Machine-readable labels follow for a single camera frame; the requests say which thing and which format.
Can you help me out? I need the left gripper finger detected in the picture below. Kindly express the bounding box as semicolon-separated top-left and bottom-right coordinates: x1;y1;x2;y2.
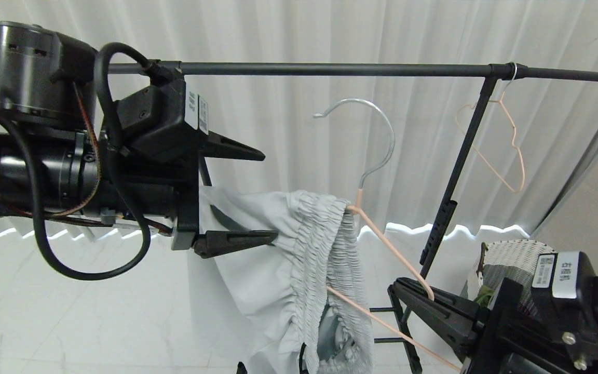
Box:
193;230;279;259
200;130;266;161

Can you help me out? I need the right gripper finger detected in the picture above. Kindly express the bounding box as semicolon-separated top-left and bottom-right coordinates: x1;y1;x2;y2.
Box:
395;277;490;326
388;284;482;359

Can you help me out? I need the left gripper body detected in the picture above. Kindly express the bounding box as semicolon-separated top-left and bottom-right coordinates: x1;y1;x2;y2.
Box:
0;130;202;251

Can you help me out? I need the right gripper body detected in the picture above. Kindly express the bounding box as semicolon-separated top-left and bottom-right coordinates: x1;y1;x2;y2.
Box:
460;278;598;374

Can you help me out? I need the pink clothes hanger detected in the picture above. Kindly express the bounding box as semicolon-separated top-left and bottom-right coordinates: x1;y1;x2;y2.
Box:
313;98;462;373
454;78;527;194

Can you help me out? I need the white laundry basket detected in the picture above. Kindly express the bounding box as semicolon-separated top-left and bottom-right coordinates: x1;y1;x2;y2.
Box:
467;239;557;308

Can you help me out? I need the black clothes rack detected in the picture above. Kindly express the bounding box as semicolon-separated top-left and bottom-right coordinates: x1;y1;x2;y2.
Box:
107;61;598;374

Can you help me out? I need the white curtain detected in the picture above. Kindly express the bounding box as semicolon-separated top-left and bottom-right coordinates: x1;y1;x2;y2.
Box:
0;0;598;243

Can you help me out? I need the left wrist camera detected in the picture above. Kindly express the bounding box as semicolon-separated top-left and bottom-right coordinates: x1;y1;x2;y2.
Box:
114;77;210;163

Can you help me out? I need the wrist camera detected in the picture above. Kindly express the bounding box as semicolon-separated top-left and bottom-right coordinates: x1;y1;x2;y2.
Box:
529;250;598;365
114;77;210;163

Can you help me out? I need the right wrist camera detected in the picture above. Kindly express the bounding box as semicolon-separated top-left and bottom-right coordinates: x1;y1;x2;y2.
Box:
529;250;598;365

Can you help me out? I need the black cable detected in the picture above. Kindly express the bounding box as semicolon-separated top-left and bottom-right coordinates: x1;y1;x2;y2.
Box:
0;42;183;282

